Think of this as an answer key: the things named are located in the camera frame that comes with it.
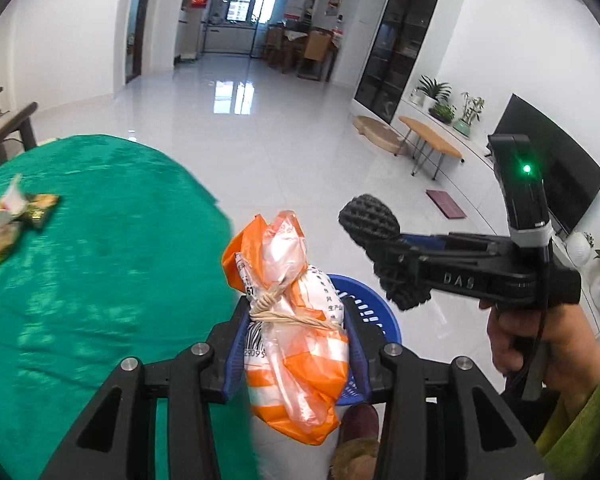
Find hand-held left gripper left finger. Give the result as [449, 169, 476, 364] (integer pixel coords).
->
[42, 300, 253, 480]

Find white tv console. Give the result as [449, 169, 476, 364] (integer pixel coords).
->
[397, 97, 600, 336]

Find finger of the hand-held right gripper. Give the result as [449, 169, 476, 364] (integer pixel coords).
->
[399, 232, 503, 260]
[370, 240, 434, 295]

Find tall plant in green pot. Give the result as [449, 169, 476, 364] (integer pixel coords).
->
[452, 91, 485, 137]

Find wooden bench with metal legs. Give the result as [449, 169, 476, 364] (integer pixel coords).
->
[397, 116, 465, 181]

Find white round vase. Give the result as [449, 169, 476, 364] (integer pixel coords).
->
[565, 232, 593, 266]

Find glass sliding door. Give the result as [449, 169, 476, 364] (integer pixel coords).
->
[250, 0, 316, 58]

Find wooden armchair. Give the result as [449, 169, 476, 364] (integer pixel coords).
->
[0, 102, 38, 176]

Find round wooden footstool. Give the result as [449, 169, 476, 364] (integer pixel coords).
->
[352, 115, 411, 156]

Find white kitchen counter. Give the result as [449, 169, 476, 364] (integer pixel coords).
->
[202, 22, 256, 53]

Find wooden dining chair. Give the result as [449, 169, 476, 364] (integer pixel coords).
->
[266, 26, 286, 68]
[300, 30, 333, 81]

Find dark door frame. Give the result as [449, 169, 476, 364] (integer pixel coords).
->
[125, 0, 158, 83]

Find small plant in dark pot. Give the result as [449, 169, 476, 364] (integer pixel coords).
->
[430, 102, 456, 126]

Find person's right forearm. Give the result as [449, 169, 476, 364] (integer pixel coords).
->
[532, 355, 600, 461]

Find black foam fruit net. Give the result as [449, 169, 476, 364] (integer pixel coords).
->
[338, 193, 433, 312]

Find leafy plant in white pot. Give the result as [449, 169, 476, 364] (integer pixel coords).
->
[415, 75, 452, 111]

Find dining table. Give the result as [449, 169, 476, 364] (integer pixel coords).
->
[280, 27, 341, 81]

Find green floral tablecloth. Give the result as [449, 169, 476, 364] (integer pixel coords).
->
[0, 134, 261, 480]

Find person's right hand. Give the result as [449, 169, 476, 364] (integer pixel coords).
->
[486, 304, 600, 397]

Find person's brown slipper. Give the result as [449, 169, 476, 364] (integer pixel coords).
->
[330, 402, 381, 480]

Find flat maroon floor pad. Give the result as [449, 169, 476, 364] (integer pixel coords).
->
[426, 189, 467, 220]

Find dark glass cabinet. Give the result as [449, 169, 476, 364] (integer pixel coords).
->
[354, 0, 451, 126]

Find orange white plastic bag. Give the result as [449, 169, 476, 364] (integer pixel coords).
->
[221, 210, 351, 446]

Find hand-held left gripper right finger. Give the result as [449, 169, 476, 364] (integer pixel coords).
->
[342, 297, 546, 480]

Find green gold snack wrapper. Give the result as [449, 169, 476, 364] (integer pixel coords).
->
[22, 194, 61, 231]

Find blue plastic waste basket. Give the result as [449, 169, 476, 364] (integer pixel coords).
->
[325, 274, 401, 406]

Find black television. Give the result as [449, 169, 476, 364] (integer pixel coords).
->
[490, 93, 600, 235]

